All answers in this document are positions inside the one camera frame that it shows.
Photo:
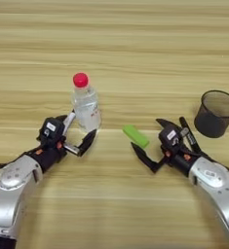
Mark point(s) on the black marker pen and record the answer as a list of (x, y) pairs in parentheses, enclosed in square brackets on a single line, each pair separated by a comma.
[(190, 134)]

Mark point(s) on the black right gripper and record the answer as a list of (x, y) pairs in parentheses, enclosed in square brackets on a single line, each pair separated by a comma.
[(181, 160)]

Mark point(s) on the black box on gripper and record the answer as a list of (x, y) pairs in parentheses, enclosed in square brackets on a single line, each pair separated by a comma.
[(169, 137), (51, 131)]

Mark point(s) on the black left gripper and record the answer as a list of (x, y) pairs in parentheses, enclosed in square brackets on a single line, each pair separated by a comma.
[(49, 157)]

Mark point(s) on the white marker pen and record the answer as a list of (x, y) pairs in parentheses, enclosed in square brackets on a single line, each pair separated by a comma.
[(69, 120)]

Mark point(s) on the green rectangular block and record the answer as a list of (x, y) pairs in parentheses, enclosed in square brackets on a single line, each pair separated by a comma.
[(136, 136)]

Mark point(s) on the black mesh pen cup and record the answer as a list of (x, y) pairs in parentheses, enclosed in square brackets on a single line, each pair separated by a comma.
[(210, 124)]

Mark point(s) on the clear bottle with red cap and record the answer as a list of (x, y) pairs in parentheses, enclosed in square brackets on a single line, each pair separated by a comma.
[(86, 107)]

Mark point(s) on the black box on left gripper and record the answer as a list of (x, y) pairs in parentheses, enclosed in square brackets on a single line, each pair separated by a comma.
[(51, 131)]

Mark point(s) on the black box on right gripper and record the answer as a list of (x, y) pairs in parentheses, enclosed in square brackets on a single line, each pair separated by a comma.
[(169, 137)]

